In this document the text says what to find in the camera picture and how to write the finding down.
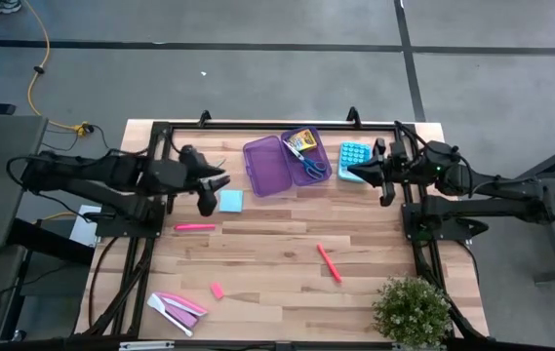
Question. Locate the person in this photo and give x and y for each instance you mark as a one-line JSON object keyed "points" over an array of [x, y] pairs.
{"points": [[1, 7]]}

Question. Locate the small green potted plant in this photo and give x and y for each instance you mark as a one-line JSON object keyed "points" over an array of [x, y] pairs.
{"points": [[411, 312]]}

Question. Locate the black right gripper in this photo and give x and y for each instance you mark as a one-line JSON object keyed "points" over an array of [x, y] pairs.
{"points": [[404, 168]]}

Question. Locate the silver metal bracket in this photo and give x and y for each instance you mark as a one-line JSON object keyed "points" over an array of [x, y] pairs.
{"points": [[145, 345]]}

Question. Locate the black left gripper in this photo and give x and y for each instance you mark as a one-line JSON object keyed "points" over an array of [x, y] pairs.
{"points": [[191, 166]]}

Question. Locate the red marker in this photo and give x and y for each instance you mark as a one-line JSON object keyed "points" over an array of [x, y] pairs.
{"points": [[329, 263]]}

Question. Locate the pink eraser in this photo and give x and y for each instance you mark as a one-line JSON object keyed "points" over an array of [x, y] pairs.
{"points": [[217, 291]]}

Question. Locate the blue sticky note pad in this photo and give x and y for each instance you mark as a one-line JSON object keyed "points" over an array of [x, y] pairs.
{"points": [[230, 201]]}

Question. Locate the white paper sheet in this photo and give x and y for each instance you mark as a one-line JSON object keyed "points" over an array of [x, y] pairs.
{"points": [[82, 231]]}

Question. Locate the pink highlighter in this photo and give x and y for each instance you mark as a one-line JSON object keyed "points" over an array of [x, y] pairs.
{"points": [[195, 227]]}

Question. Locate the light blue tray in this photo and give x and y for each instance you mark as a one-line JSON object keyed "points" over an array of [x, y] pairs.
{"points": [[354, 161]]}

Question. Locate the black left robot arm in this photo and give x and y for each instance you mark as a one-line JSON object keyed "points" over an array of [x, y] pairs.
{"points": [[111, 170]]}

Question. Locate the green yellow crayon box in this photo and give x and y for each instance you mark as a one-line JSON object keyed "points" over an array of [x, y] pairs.
{"points": [[302, 140]]}

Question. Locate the purple plastic pencil case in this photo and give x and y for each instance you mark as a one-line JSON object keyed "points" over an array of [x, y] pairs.
{"points": [[267, 168]]}

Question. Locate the black table clamp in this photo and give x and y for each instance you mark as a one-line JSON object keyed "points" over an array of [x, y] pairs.
{"points": [[353, 117], [204, 118]]}

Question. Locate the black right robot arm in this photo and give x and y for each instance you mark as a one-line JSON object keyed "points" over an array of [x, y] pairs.
{"points": [[491, 205]]}

